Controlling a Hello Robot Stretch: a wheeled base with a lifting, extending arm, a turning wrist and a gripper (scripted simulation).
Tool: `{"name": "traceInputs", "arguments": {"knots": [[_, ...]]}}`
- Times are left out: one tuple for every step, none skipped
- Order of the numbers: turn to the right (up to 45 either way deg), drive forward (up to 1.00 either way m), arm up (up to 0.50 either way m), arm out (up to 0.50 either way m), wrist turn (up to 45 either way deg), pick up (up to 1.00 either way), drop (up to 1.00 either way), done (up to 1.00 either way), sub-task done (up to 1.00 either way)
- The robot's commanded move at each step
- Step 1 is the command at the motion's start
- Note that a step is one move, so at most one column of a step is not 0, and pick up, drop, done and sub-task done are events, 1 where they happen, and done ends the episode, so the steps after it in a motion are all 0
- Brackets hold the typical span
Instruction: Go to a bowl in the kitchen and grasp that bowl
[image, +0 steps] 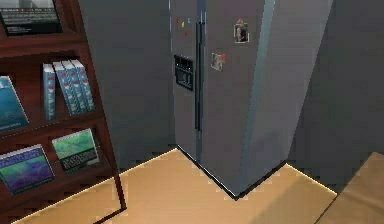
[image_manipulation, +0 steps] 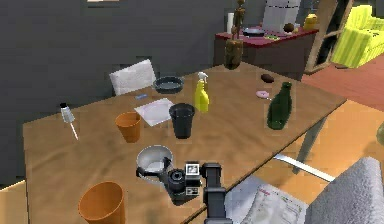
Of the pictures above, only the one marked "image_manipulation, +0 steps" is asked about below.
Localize brown wooden table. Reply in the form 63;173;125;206
22;61;348;224

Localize dark red side table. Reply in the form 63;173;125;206
213;26;320;81

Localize thin white utensil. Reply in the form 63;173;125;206
69;122;80;141

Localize white paper roll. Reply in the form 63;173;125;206
226;12;236;34

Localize dark green glass bottle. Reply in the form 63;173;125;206
266;81;294;131

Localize dark round dish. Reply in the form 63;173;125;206
242;27;267;38

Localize white printed newspaper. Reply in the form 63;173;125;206
224;175;310;224

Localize grey shaker with black cap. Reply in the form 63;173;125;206
59;102;76;125

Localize olive green round thing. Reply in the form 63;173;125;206
376;122;384;147

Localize white grey box appliance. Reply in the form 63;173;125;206
261;0;302;34

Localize small orange cup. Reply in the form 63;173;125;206
114;111;143;144

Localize white flat bar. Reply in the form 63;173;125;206
273;153;336;183

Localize dark grey round pan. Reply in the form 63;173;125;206
152;75;185;95

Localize black cup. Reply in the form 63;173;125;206
168;102;196;140

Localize white square plate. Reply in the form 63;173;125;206
133;97;176;127

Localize yellow green sofa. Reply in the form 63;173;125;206
330;4;384;69

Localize brown wooden frame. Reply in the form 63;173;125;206
303;0;355;76

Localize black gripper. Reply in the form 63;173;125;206
135;157;188;202

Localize grey upholstered chair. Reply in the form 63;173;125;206
304;156;384;224

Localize yellow spray bottle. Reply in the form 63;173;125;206
194;71;211;113

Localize grey white bowl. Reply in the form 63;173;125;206
136;144;175;183

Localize white chair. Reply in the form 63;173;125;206
109;58;158;97

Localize large orange cup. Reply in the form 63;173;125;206
77;180;126;224

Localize yellow jar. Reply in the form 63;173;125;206
302;13;319;32

